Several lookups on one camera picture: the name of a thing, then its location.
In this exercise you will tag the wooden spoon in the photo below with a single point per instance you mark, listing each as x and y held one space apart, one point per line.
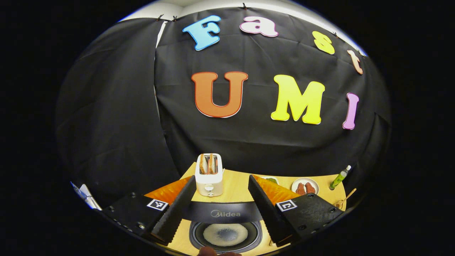
350 194

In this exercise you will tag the black backdrop cloth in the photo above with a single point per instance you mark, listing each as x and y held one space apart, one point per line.
117 106

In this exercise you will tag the toasted bread slice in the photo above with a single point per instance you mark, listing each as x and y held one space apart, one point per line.
203 164
212 163

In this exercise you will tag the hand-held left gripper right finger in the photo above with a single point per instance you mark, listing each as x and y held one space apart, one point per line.
268 213

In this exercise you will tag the brown meat piece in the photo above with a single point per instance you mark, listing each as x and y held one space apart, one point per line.
300 188
310 188

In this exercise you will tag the white divided bean dish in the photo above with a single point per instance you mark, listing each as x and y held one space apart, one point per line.
272 180

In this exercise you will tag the dark grey rice cooker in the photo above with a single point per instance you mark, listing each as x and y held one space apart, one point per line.
224 213

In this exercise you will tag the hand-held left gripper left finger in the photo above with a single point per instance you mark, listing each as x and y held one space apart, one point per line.
177 213

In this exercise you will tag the green drink bottle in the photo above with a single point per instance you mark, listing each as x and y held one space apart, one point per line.
337 179

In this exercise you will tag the white side desk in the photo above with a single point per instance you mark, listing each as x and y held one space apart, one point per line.
90 201

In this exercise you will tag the white rice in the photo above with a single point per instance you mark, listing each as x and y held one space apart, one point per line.
213 239

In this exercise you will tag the white round plate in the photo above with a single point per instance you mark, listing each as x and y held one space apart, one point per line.
305 179

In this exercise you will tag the white toaster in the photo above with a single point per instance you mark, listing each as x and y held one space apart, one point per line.
209 185

